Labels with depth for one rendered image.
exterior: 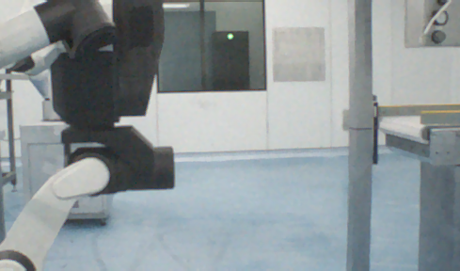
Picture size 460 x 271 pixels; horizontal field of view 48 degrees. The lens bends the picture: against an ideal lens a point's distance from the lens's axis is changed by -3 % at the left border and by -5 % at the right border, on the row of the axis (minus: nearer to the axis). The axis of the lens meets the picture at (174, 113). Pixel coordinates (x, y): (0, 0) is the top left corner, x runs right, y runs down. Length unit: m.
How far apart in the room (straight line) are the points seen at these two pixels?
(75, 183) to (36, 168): 2.59
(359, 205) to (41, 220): 0.99
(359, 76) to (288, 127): 5.14
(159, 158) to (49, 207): 0.30
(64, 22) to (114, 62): 0.19
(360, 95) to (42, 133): 2.61
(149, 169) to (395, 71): 6.18
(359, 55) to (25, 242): 1.13
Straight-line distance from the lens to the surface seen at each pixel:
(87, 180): 1.30
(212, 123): 6.65
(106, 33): 1.10
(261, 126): 6.75
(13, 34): 1.10
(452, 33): 1.50
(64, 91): 1.27
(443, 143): 1.53
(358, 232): 1.80
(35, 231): 1.40
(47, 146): 3.85
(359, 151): 1.74
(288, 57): 6.76
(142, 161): 1.32
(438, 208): 1.71
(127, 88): 1.27
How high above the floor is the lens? 1.10
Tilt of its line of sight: 4 degrees down
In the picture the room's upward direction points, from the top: 1 degrees counter-clockwise
